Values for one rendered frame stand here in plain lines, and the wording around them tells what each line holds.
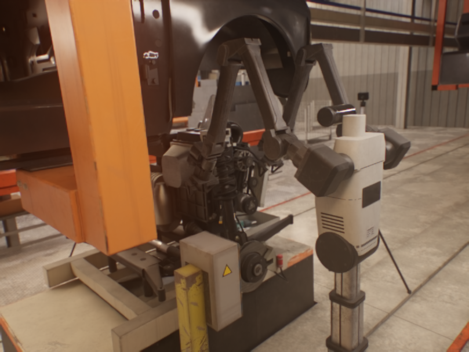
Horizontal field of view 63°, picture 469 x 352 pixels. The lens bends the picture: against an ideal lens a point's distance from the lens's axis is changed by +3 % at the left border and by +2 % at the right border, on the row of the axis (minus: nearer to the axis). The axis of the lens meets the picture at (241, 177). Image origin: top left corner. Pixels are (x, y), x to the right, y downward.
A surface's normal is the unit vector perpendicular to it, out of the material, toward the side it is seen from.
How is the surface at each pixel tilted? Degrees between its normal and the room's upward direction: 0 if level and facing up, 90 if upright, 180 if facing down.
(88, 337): 0
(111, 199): 90
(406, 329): 0
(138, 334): 90
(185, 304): 90
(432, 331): 0
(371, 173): 90
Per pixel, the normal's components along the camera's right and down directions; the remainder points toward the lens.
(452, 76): -0.72, 0.20
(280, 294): 0.69, 0.14
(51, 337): -0.05, -0.97
